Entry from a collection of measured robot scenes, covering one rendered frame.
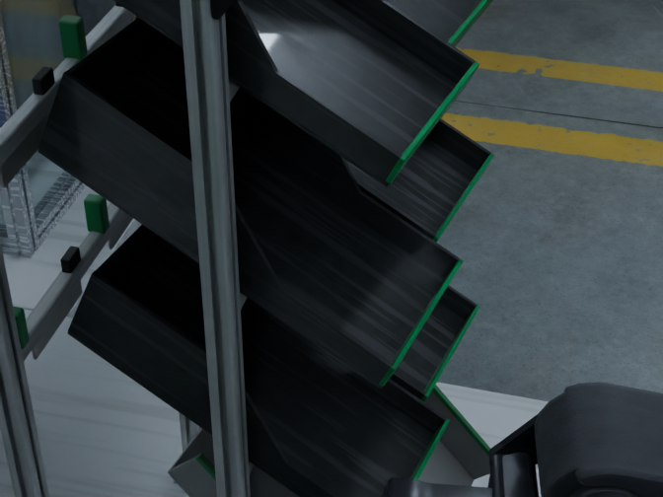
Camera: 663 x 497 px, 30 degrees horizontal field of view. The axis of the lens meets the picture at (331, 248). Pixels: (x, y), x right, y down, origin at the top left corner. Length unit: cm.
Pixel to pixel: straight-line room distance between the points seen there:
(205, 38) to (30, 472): 42
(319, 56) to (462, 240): 250
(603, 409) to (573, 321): 243
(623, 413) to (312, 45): 32
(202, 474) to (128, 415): 55
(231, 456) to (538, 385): 200
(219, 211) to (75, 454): 77
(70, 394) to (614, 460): 106
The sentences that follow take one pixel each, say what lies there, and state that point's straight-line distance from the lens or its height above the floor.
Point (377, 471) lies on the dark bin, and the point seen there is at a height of 120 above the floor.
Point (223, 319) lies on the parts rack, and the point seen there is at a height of 139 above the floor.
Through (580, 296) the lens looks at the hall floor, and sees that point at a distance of 312.
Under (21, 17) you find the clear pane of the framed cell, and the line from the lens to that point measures 172.
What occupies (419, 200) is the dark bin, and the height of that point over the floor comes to 136.
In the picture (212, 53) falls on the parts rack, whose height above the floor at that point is 159.
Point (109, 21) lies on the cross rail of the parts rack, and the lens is 101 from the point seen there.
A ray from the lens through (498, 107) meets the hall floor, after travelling 387.
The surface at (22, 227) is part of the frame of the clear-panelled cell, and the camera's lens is 177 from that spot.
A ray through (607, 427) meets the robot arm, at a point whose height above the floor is 149.
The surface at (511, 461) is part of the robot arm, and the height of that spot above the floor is 145.
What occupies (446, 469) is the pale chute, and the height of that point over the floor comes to 101.
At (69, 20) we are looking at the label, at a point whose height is 150.
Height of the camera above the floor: 191
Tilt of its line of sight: 36 degrees down
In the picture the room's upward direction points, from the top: straight up
